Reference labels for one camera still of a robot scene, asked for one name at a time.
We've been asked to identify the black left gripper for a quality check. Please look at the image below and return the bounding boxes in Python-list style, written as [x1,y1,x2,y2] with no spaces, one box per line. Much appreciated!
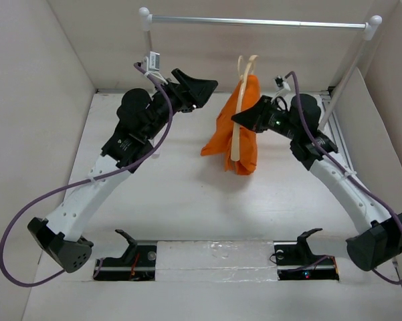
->
[143,70,217,141]

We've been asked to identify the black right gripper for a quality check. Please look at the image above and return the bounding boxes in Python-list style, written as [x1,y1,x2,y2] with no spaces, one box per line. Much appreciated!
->
[231,94,301,140]

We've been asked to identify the orange trousers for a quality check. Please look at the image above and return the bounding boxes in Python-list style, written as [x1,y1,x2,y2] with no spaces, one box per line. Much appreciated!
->
[200,74,262,177]

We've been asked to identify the beige plastic hanger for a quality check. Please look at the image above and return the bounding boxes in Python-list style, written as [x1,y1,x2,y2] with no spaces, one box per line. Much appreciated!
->
[229,55,260,163]

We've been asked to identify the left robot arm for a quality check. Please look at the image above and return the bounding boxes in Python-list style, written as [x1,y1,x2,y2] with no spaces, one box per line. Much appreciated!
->
[27,68,218,273]

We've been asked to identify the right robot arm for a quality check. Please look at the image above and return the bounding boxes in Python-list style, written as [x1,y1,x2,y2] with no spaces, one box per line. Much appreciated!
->
[231,94,402,271]

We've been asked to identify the white clothes rack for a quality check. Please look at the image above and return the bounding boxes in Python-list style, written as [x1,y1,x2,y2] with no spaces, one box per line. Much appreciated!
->
[138,7,383,130]

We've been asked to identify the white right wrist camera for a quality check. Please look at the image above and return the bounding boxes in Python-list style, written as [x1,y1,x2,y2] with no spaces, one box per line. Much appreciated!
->
[274,76,291,94]

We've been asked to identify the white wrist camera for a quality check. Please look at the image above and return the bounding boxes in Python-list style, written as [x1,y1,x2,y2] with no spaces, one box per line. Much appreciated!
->
[274,76,291,94]
[134,51,168,84]

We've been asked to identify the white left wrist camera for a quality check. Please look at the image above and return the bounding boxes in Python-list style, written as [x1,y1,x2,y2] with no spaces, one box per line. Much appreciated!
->
[134,51,168,84]

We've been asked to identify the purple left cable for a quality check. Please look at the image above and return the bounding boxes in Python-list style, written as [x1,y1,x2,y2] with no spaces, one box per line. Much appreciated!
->
[0,62,173,288]

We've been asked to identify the aluminium rail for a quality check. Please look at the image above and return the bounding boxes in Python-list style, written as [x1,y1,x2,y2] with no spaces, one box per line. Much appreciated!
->
[320,86,353,170]

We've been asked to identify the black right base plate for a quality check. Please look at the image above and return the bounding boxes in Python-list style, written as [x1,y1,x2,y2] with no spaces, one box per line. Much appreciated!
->
[269,228,340,281]

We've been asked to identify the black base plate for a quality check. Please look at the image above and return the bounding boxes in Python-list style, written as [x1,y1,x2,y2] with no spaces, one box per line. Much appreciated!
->
[92,229,158,282]
[269,228,340,281]

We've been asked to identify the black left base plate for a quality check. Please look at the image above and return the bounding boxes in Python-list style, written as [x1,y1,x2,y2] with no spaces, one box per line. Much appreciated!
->
[92,229,158,282]

